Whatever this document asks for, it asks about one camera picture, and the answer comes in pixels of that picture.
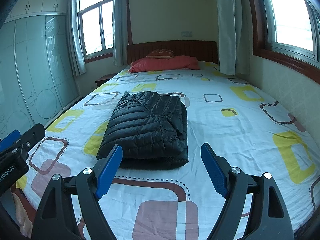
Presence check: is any black quilted down jacket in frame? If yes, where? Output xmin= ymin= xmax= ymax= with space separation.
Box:
xmin=97 ymin=91 xmax=189 ymax=170

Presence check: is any left bedroom window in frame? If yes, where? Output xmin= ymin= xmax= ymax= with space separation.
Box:
xmin=78 ymin=0 xmax=113 ymax=63

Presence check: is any bedroom window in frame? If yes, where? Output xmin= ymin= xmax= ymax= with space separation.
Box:
xmin=78 ymin=0 xmax=113 ymax=63
xmin=249 ymin=0 xmax=319 ymax=83

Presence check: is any right bedroom window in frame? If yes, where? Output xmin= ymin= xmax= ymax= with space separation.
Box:
xmin=249 ymin=0 xmax=319 ymax=83

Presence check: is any glass sliding wardrobe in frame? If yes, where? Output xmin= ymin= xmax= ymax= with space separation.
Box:
xmin=1 ymin=0 xmax=80 ymax=139

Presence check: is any dark wooden nightstand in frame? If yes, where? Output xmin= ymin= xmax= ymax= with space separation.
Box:
xmin=95 ymin=73 xmax=116 ymax=88

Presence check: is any orange embroidered cushion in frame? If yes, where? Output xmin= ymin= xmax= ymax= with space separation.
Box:
xmin=146 ymin=49 xmax=174 ymax=59

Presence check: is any red pillow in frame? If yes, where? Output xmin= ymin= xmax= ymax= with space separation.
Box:
xmin=129 ymin=55 xmax=200 ymax=73

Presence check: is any dark wooden headboard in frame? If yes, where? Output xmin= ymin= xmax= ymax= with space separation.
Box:
xmin=126 ymin=40 xmax=219 ymax=64

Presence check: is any pale curtain by headboard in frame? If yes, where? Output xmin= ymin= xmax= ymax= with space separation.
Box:
xmin=216 ymin=0 xmax=249 ymax=75

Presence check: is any white wall socket plate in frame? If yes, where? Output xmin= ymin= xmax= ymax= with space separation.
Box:
xmin=181 ymin=31 xmax=193 ymax=37

